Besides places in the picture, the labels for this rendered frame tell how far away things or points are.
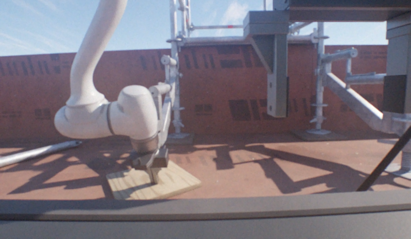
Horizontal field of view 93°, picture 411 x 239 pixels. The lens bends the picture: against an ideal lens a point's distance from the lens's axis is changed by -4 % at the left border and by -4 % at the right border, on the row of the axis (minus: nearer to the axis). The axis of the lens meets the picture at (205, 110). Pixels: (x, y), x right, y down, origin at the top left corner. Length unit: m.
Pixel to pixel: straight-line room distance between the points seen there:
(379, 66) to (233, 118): 1.27
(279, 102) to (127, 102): 0.46
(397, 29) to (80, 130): 0.68
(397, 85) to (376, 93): 1.89
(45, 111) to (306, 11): 2.08
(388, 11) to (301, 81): 1.57
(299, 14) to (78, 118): 0.58
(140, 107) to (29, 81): 1.70
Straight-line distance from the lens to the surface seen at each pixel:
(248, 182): 0.89
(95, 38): 0.61
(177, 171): 0.96
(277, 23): 0.22
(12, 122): 2.37
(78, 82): 0.65
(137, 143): 0.68
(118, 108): 0.63
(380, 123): 1.28
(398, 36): 0.30
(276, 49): 0.21
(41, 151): 1.56
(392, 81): 0.29
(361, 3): 0.25
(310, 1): 0.23
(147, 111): 0.61
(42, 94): 2.15
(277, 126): 1.79
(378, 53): 2.19
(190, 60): 1.68
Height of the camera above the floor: 0.39
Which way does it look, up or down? 7 degrees down
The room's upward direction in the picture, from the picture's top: 2 degrees counter-clockwise
